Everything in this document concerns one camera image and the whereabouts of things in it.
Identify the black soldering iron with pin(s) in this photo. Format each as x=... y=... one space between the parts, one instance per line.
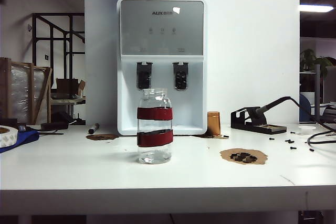
x=267 y=106

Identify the golden cylindrical canister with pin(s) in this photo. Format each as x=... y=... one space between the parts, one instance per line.
x=213 y=123

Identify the black marker pen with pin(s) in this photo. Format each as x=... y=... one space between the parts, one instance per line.
x=92 y=130

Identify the grey monitor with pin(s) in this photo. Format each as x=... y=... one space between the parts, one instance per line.
x=330 y=85

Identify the black scrap pieces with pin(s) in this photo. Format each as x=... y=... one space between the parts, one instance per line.
x=246 y=159

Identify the blue chair back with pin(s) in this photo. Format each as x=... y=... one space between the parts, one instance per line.
x=305 y=108

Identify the black soldering iron stand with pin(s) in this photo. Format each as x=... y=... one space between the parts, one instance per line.
x=252 y=128

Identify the black under-table bracket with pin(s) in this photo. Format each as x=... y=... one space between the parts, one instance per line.
x=311 y=214

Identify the wooden crate with plastic wrap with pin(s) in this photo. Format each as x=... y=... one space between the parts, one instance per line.
x=21 y=90

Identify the ceiling light panel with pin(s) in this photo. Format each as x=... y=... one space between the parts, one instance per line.
x=315 y=8

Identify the white water dispenser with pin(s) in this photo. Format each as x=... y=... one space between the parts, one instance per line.
x=162 y=24

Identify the blue cloth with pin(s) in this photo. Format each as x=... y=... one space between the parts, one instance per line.
x=26 y=137

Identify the small black gadget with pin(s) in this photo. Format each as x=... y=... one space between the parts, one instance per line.
x=22 y=127

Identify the brown stain patch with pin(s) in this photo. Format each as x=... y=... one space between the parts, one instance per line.
x=207 y=136

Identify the round wooden side table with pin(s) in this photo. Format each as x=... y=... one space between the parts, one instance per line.
x=65 y=101

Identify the white tape roll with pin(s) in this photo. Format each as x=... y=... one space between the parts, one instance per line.
x=8 y=137

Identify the white backdrop board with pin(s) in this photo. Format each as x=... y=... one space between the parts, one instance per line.
x=249 y=51

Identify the round brown paper patch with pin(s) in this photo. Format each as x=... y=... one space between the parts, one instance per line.
x=262 y=158

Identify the green potted plant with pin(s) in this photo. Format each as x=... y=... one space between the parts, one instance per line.
x=308 y=56

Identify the thin black rod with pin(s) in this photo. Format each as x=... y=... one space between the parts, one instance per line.
x=52 y=133

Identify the white round lid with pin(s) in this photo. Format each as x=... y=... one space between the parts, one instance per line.
x=307 y=128

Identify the open brown cardboard box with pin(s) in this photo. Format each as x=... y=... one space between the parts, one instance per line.
x=67 y=86

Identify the flat black box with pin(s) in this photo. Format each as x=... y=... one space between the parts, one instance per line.
x=8 y=121

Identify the clear glass bottle red belts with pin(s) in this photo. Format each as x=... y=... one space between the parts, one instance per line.
x=155 y=113

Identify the small round wall fixture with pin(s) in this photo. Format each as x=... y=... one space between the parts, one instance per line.
x=29 y=27

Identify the black bag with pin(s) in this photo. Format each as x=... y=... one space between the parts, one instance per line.
x=61 y=116

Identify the grey metal pole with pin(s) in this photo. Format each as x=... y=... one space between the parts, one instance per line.
x=317 y=90

